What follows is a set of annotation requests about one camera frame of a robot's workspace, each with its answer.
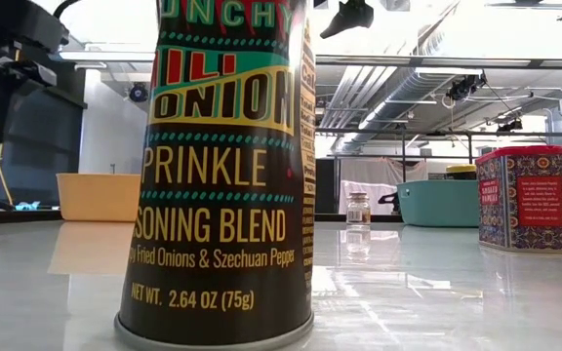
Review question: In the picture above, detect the yellow-lidded brown seasoning canister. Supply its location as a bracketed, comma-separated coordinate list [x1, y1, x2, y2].
[445, 164, 477, 181]
[113, 0, 317, 351]

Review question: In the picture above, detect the red-lidded patterned paprika tin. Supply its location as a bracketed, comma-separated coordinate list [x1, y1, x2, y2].
[474, 144, 562, 254]

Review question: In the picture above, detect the white hanging sheet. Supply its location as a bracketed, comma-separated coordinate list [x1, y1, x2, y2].
[339, 156, 428, 215]

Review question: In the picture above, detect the ceiling light bar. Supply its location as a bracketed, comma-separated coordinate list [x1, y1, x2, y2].
[484, 0, 562, 11]

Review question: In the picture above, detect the teal plastic bin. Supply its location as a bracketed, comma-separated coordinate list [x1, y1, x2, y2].
[396, 178, 481, 228]

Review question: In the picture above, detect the yellow plastic bin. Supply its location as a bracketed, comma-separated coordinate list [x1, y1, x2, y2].
[56, 172, 142, 223]

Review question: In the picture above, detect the dark blue partition panel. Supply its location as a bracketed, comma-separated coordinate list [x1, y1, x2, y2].
[0, 104, 81, 212]

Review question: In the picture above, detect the long ceiling rail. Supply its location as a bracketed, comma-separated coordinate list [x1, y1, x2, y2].
[59, 48, 562, 70]

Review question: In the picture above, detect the silver rectangular ceiling duct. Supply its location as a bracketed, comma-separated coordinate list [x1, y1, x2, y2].
[318, 65, 399, 131]

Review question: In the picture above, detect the grey round ceiling duct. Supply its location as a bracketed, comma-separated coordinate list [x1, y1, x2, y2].
[341, 67, 462, 155]

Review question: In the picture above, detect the black metal rack frame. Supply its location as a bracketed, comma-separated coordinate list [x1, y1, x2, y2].
[314, 127, 562, 218]

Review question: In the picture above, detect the black ceiling camera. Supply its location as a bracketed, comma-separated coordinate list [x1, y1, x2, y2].
[445, 72, 488, 102]
[496, 118, 524, 134]

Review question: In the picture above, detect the black dome camera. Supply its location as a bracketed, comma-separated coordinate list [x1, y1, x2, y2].
[128, 82, 149, 103]

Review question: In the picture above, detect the black aluminium table frame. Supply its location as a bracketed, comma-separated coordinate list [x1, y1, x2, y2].
[0, 192, 562, 234]

